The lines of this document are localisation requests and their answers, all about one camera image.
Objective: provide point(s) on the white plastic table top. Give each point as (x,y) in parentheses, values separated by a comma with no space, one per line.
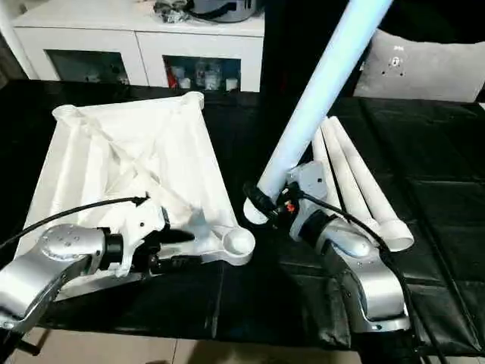
(94,159)

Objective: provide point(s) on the white plastic table leg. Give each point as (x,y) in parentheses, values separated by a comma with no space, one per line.
(343,170)
(363,170)
(322,95)
(322,159)

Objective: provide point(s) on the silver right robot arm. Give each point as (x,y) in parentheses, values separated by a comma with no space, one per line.
(371,277)

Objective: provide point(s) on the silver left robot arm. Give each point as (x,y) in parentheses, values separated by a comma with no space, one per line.
(45,265)

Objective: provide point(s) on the black box with yellow label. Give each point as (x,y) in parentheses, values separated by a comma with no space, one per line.
(280,57)

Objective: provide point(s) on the black work mat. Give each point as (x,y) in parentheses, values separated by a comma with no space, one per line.
(435,170)

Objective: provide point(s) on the grey rounded device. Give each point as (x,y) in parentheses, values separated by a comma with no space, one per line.
(227,13)

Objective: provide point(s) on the grey cushion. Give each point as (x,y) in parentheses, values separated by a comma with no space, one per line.
(428,76)

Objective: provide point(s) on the white cabinet with glass doors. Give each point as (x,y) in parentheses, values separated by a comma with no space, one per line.
(144,41)

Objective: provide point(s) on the dark tangled small object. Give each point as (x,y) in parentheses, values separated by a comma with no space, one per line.
(170,13)

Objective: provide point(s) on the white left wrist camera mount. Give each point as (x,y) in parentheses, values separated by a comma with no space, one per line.
(140,223)

